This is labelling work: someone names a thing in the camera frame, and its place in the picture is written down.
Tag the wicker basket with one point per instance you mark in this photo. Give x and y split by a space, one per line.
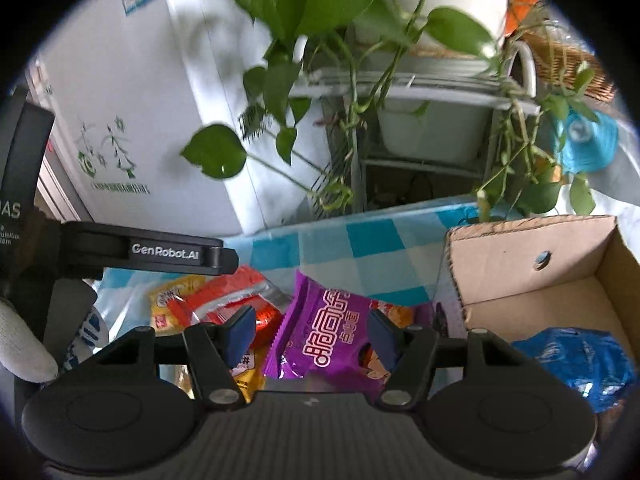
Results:
580 65

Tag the yellow lattice snack packet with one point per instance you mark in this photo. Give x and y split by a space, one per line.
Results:
247 377

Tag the green pothos plant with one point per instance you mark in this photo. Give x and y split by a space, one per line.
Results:
320 5

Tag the white refrigerator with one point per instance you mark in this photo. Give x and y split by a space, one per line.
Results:
150 110

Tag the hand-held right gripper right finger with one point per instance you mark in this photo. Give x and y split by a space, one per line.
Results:
384 338

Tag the grey white table cloth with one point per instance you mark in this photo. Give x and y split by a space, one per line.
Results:
625 180

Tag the red snack packet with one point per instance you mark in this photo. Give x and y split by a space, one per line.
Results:
225 295

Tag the orange ornament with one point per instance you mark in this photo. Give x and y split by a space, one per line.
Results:
522 7

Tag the yellow snack packet white label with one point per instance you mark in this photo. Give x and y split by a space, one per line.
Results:
167 305

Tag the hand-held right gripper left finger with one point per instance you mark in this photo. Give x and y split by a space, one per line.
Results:
240 336

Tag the person's left hand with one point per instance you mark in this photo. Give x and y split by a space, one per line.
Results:
25 345

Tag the blue checked tablecloth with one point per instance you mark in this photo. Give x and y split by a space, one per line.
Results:
370 240

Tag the purple snack packet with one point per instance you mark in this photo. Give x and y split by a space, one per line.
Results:
330 330

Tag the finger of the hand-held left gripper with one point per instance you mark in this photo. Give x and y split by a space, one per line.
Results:
224 261

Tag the white metal rack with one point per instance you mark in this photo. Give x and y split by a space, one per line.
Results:
450 90

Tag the white rectangular planter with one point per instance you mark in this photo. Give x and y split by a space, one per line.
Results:
435 132

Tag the cardboard box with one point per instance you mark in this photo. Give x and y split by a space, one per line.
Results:
525 305

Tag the blue snack packet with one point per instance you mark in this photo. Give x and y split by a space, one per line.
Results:
575 360

